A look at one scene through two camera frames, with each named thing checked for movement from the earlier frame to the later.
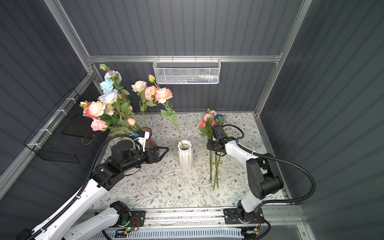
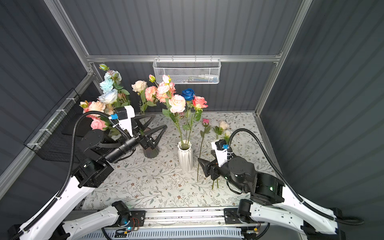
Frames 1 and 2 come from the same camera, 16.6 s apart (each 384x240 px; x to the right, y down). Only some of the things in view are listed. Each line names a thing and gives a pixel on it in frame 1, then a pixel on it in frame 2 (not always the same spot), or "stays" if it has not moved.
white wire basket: (187, 71) stays
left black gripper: (157, 158) → (145, 142)
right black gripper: (209, 146) → (212, 165)
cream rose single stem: (138, 86) stays
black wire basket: (68, 118) stays
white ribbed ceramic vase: (185, 154) stays
